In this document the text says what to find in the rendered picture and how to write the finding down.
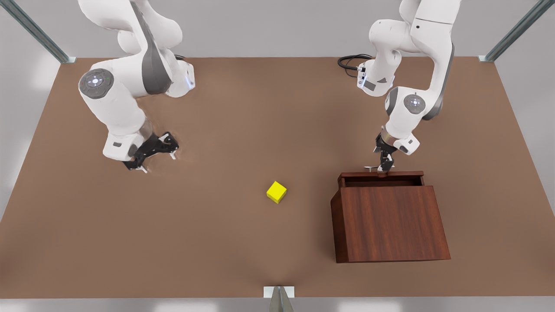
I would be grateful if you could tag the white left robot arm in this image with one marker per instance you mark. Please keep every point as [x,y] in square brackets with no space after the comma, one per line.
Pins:
[412,86]

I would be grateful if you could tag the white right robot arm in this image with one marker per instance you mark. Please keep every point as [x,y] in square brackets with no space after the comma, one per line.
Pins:
[123,108]

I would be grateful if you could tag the dark wooden cabinet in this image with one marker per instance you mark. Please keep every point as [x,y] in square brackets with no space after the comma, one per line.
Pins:
[392,225]

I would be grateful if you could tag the yellow cube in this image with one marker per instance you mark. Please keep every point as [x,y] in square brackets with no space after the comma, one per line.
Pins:
[276,192]

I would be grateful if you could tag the silver frame post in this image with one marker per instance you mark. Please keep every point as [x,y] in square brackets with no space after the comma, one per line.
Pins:
[516,30]
[279,297]
[30,28]

